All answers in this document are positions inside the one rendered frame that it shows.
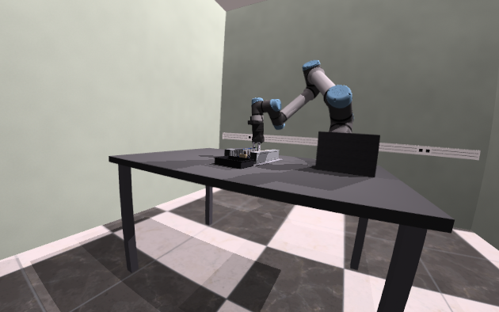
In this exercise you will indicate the white relay panel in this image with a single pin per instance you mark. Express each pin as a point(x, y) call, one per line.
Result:
point(260, 157)

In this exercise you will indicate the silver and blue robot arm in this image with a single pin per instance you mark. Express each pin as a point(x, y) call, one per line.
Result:
point(339, 98)

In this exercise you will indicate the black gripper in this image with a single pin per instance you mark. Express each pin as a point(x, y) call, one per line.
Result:
point(257, 129)

